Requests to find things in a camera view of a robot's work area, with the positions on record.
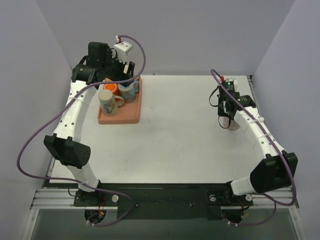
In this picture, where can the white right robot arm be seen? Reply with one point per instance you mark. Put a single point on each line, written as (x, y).
(276, 167)

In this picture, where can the pink ghost pumpkin mug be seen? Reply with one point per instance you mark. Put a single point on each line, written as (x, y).
(228, 124)

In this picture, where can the aluminium front rail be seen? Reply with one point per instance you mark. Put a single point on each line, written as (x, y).
(59, 198)

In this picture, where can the blue mug orange interior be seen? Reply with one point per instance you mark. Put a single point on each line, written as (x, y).
(128, 93)

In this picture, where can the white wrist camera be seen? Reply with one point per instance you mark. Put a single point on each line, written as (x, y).
(230, 84)
(122, 51)

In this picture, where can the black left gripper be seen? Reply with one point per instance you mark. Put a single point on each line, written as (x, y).
(122, 72)

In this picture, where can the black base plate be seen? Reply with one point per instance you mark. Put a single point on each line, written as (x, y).
(164, 201)

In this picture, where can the salmon plastic tray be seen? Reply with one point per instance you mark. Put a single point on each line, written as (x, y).
(129, 113)

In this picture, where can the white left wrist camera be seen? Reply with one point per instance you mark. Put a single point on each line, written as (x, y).
(122, 51)

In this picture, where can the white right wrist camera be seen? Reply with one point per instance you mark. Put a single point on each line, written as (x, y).
(230, 84)

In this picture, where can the orange black-handled mug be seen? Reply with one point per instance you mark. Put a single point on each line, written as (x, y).
(113, 87)

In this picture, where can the cream seahorse mug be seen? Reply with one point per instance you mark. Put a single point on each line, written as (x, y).
(110, 103)

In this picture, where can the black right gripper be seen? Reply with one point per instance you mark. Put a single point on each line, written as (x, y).
(225, 110)

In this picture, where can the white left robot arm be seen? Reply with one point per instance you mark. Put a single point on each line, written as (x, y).
(64, 144)

